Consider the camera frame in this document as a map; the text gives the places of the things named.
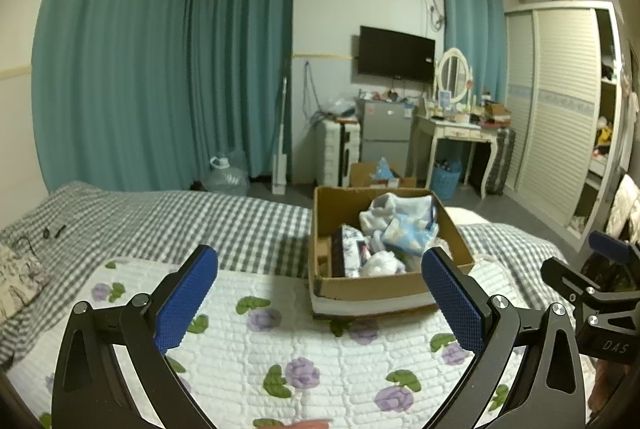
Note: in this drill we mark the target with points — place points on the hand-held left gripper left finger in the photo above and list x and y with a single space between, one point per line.
185 304

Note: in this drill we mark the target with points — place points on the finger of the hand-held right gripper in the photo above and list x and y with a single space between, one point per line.
562 273
607 246

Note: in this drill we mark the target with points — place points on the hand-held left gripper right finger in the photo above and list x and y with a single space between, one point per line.
455 304

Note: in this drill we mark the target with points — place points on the white plastic packet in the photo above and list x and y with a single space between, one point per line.
382 263
415 224

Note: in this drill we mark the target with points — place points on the large cardboard box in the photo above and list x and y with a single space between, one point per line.
370 291

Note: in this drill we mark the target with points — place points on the grey floral printed packet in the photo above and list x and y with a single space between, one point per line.
350 251

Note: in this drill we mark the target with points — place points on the white quilted jacket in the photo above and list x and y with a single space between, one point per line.
625 204

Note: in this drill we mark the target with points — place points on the grey checked bed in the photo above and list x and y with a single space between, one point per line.
200 224

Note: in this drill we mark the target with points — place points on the yellow toy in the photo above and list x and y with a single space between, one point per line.
605 133

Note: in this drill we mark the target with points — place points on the white floral quilt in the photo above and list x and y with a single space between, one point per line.
300 339

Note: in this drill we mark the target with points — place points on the teal waste basket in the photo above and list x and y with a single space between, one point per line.
445 184

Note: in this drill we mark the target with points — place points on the dark striped suitcase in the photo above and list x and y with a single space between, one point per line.
502 164

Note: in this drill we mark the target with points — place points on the clear water jug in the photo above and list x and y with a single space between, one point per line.
227 179

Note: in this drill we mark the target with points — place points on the white sliding wardrobe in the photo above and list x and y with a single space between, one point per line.
555 109

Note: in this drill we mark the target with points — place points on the black eyeglasses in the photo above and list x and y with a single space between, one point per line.
54 231

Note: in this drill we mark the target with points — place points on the blue plastic bag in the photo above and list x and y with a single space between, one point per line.
385 169

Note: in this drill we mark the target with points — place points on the small cardboard box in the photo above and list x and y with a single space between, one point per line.
360 176

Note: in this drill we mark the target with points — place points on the white flat mop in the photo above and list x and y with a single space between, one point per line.
280 169

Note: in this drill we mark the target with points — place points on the printed pillow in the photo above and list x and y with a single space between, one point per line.
17 279

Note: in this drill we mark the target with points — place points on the white dressing table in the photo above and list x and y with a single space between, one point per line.
455 131

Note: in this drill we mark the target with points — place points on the brown box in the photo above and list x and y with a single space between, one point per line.
497 111

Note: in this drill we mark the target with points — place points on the grey mini fridge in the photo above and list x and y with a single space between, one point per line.
382 129

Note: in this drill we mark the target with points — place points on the white ribbed suitcase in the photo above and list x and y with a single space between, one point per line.
332 154

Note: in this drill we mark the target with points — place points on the clear plastic bags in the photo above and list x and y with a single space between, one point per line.
337 109

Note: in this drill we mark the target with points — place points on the oval white vanity mirror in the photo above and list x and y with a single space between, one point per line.
454 71

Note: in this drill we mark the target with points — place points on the narrow green curtain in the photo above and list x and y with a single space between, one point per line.
472 24

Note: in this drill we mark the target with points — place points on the green corner curtain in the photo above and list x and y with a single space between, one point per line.
240 49

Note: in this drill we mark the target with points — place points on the wide green curtain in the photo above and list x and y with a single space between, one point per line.
115 49

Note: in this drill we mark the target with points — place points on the black wall television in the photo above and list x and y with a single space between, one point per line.
395 54

